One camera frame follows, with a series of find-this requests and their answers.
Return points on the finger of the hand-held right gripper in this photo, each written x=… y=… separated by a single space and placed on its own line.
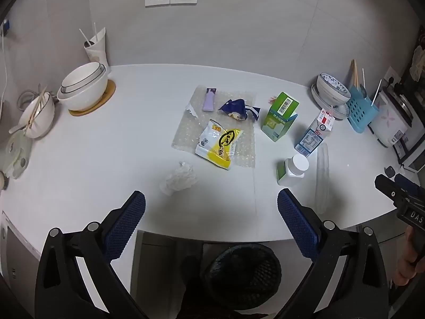
x=410 y=184
x=391 y=193

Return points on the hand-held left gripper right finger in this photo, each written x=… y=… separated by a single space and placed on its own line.
x=297 y=226

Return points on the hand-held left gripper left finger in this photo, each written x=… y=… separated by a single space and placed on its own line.
x=128 y=226

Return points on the clear plastic sleeve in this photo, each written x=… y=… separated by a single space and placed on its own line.
x=322 y=179

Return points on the white pill bottle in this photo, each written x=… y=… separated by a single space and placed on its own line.
x=294 y=171

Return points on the white tissue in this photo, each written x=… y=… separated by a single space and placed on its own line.
x=177 y=179

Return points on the black trash bin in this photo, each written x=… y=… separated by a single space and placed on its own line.
x=242 y=272

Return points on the blue white milk carton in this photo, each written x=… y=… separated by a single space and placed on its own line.
x=312 y=138

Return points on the bubble wrap sheet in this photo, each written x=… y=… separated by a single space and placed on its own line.
x=186 y=139

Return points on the green carton box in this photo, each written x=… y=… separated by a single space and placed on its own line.
x=277 y=119

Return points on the yellow snack packet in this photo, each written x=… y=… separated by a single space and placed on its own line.
x=219 y=143

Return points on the blue torn wrapper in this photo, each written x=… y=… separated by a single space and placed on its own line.
x=235 y=108

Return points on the purple packet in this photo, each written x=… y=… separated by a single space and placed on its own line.
x=209 y=101

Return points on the person's right hand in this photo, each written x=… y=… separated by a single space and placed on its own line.
x=403 y=265

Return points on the small dark grey cube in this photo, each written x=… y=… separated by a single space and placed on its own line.
x=389 y=171

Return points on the white microwave oven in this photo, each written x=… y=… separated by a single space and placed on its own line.
x=410 y=154

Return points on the grey base cabinet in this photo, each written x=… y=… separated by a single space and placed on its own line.
x=156 y=259

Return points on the white floral rice cooker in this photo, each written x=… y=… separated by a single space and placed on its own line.
x=388 y=119

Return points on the blue utensil holder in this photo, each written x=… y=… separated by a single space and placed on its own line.
x=362 y=114

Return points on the black kitchen rack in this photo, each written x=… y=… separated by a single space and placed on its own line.
x=415 y=99

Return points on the blue striped plate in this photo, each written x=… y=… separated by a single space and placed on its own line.
x=337 y=115
x=338 y=108

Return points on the metal spoon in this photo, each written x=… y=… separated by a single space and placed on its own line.
x=363 y=92

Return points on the pink white straw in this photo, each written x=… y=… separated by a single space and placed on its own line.
x=329 y=110

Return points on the white bowl red line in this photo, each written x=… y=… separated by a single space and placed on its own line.
x=328 y=97

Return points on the beige mesh cloth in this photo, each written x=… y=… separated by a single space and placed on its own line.
x=417 y=63

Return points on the wooden chopstick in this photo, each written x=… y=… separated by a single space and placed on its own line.
x=352 y=73
x=37 y=106
x=33 y=114
x=356 y=73

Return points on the blue floral bowl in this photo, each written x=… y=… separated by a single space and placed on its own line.
x=333 y=83

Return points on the round wooden trivet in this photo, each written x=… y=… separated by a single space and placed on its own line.
x=108 y=96

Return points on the white wrapper scrap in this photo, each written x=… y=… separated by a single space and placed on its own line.
x=192 y=110

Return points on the pale green plastic lid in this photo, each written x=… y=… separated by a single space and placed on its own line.
x=16 y=154

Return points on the white ceramic bowl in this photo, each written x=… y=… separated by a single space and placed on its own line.
x=41 y=119

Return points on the white bowl dark rim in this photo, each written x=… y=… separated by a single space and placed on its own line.
x=99 y=81
x=81 y=73

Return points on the white spoon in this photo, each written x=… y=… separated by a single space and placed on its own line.
x=16 y=128

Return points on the tall white paper cup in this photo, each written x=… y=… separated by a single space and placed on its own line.
x=99 y=55

